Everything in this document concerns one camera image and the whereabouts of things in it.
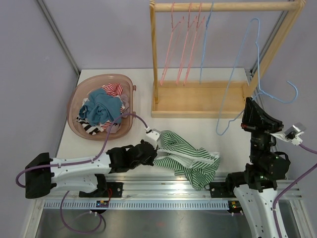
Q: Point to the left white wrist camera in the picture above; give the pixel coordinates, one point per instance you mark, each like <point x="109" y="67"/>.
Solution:
<point x="152" y="136"/>

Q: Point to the blue tank top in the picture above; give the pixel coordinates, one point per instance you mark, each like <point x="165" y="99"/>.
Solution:
<point x="90" y="109"/>

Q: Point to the pink plastic basin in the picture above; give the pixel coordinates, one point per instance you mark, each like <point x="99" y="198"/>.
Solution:
<point x="83" y="90"/>

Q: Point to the white slotted cable duct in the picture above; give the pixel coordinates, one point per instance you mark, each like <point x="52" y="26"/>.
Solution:
<point x="139" y="205"/>

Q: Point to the lilac tank top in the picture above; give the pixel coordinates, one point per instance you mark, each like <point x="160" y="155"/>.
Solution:
<point x="124" y="109"/>

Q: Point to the pink hanger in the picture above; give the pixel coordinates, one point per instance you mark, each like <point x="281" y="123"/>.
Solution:
<point x="196" y="37"/>
<point x="173" y="41"/>
<point x="187" y="42"/>

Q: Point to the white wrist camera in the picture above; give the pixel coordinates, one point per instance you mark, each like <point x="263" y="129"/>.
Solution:
<point x="152" y="136"/>
<point x="292" y="134"/>

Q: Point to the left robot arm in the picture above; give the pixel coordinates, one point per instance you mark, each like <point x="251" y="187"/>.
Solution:
<point x="86" y="175"/>

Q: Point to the green white striped tank top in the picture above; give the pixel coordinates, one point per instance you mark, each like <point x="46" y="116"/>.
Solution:
<point x="199" y="166"/>

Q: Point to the aluminium mounting rail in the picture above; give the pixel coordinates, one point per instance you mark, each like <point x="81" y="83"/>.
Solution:
<point x="154" y="183"/>

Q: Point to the blue hanger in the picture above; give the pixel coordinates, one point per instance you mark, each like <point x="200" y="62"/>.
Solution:
<point x="205" y="42"/>
<point x="261" y="91"/>

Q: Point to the black white striped tank top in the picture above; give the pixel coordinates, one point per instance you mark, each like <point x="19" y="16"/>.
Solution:
<point x="89" y="129"/>

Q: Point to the wooden clothes rack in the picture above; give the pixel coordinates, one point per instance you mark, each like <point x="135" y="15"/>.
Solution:
<point x="200" y="101"/>

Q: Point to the red white striped tank top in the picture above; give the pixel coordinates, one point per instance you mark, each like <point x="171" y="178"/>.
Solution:
<point x="114" y="89"/>

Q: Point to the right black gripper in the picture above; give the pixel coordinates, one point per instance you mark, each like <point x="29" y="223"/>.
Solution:
<point x="254" y="119"/>

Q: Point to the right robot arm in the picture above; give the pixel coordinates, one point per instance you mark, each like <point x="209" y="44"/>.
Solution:
<point x="256" y="187"/>

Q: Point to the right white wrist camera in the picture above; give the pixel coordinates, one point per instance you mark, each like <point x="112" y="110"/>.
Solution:
<point x="292" y="134"/>

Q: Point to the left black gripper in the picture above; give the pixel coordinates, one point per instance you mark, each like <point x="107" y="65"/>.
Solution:
<point x="150" y="160"/>

